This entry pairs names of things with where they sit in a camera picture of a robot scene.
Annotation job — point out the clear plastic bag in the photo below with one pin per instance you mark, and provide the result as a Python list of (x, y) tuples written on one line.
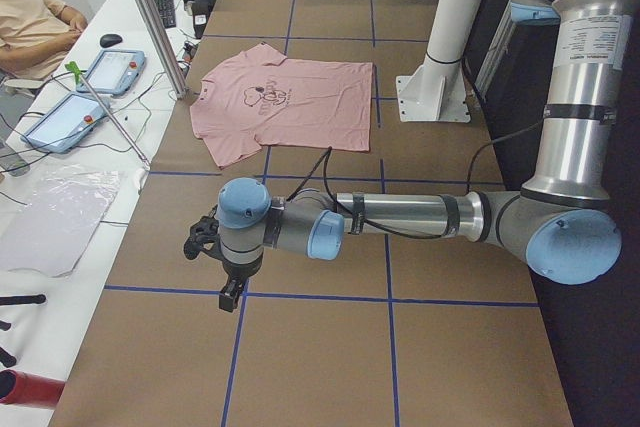
[(51, 233)]

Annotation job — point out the aluminium frame post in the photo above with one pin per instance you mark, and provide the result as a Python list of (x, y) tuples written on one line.
[(161, 42)]

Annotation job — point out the near teach pendant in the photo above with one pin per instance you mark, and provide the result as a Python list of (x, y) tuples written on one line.
[(65, 125)]

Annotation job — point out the black tripod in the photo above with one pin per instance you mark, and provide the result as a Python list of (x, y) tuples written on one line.
[(7, 359)]

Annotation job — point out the far teach pendant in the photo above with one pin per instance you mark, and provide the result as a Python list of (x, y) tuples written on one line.
[(114, 71)]

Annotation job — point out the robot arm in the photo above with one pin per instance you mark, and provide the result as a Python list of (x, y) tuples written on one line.
[(556, 222)]

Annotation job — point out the black power box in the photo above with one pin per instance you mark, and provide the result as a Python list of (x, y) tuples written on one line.
[(201, 11)]

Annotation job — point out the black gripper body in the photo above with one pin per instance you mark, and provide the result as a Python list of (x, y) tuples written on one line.
[(238, 277)]

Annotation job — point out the black keyboard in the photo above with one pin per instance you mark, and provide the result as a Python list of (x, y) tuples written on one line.
[(166, 12)]

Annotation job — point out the black computer mouse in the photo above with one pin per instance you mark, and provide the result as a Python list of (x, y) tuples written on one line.
[(110, 40)]

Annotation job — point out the seated person in beige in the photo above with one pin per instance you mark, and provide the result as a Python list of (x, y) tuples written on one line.
[(36, 36)]

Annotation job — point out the red cylinder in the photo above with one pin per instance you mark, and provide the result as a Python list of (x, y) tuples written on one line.
[(24, 389)]

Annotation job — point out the pink Snoopy t-shirt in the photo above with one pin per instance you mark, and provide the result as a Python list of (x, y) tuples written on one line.
[(260, 97)]

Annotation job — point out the teach pendant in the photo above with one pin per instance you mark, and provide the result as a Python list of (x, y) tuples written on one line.
[(114, 71), (65, 125)]

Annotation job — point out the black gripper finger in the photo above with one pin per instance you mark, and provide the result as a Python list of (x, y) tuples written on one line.
[(225, 301), (236, 297)]

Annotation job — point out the white camera mast column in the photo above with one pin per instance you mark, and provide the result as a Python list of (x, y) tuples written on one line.
[(436, 92)]

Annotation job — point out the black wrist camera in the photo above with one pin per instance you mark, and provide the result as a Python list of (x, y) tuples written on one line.
[(203, 239)]

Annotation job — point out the metal rod with green clip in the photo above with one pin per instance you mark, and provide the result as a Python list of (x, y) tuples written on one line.
[(78, 76)]

